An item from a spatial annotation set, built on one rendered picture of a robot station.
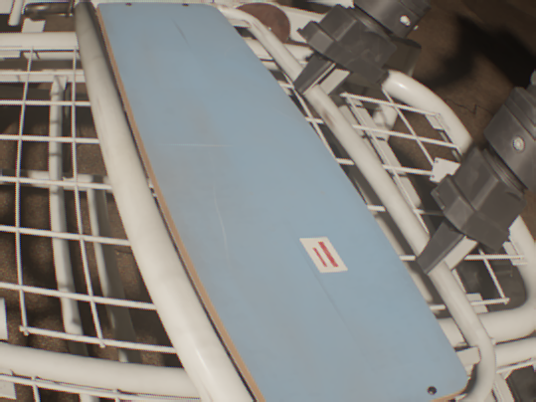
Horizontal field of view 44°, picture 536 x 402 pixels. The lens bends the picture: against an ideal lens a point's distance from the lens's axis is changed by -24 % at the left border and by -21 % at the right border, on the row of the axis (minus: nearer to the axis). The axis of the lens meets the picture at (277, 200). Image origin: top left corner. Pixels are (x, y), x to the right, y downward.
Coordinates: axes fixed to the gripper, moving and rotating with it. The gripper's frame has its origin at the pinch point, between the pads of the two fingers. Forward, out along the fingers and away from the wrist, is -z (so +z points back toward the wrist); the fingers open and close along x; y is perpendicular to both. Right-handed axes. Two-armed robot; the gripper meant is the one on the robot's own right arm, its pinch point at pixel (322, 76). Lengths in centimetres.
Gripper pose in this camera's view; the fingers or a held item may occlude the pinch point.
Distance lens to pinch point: 92.4
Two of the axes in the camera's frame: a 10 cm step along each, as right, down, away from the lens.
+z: 6.0, -7.2, -3.4
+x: -7.0, -2.8, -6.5
